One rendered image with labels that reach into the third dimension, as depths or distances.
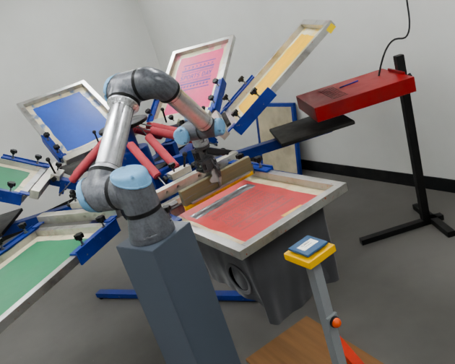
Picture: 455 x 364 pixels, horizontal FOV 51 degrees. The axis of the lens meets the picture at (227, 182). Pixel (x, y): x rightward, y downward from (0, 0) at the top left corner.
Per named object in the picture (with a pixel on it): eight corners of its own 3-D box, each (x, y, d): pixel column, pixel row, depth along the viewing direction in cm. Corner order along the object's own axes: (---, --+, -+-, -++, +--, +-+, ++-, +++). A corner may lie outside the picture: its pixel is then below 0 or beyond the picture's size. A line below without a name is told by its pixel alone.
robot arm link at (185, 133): (191, 126, 196) (202, 118, 205) (169, 130, 201) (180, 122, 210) (197, 144, 199) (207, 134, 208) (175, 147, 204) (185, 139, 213)
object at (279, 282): (342, 278, 217) (322, 194, 203) (271, 334, 196) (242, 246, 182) (337, 276, 220) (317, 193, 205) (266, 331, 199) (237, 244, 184)
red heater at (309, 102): (384, 83, 323) (381, 66, 319) (417, 93, 280) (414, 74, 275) (299, 110, 323) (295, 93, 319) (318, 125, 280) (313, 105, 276)
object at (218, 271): (278, 308, 200) (255, 234, 188) (263, 319, 196) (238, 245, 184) (218, 276, 237) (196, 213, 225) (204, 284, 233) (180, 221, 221)
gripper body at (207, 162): (196, 172, 222) (188, 149, 217) (211, 165, 226) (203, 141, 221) (205, 175, 215) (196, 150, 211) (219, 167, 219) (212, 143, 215)
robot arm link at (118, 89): (103, 201, 144) (137, 60, 168) (67, 205, 151) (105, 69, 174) (128, 216, 153) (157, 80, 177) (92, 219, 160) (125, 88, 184)
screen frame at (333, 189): (348, 191, 199) (346, 182, 198) (242, 261, 172) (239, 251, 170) (238, 170, 263) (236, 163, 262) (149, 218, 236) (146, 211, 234)
